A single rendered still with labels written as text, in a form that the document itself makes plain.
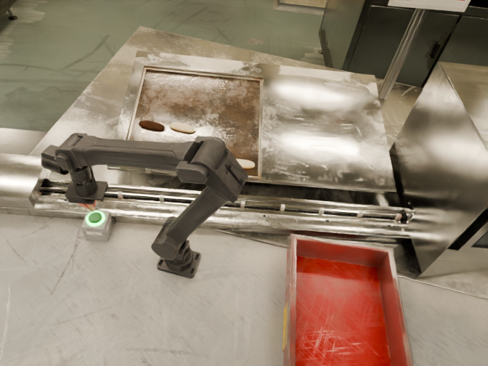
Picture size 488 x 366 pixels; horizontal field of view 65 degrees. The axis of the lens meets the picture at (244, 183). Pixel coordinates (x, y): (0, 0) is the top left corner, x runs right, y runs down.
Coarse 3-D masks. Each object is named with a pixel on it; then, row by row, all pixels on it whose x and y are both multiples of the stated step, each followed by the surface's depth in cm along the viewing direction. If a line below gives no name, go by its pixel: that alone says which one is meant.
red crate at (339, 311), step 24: (312, 264) 125; (336, 264) 126; (360, 264) 127; (312, 288) 120; (336, 288) 121; (360, 288) 121; (312, 312) 115; (336, 312) 115; (360, 312) 116; (312, 336) 110; (336, 336) 111; (360, 336) 112; (384, 336) 112; (312, 360) 106; (336, 360) 106; (360, 360) 107; (384, 360) 108
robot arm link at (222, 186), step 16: (208, 144) 81; (192, 160) 79; (208, 160) 78; (224, 160) 82; (224, 176) 80; (240, 176) 85; (208, 192) 86; (224, 192) 82; (192, 208) 93; (208, 208) 91; (176, 224) 101; (192, 224) 98; (160, 240) 106; (176, 240) 105; (160, 256) 111
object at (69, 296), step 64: (0, 256) 116; (64, 256) 118; (128, 256) 121; (256, 256) 125; (0, 320) 104; (64, 320) 106; (128, 320) 108; (192, 320) 110; (256, 320) 112; (448, 320) 118
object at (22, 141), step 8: (0, 128) 151; (0, 136) 148; (8, 136) 149; (16, 136) 149; (24, 136) 150; (32, 136) 150; (40, 136) 150; (0, 144) 146; (8, 144) 146; (16, 144) 146; (24, 144) 147; (32, 144) 147; (0, 152) 143; (8, 152) 143; (16, 152) 144; (24, 152) 144
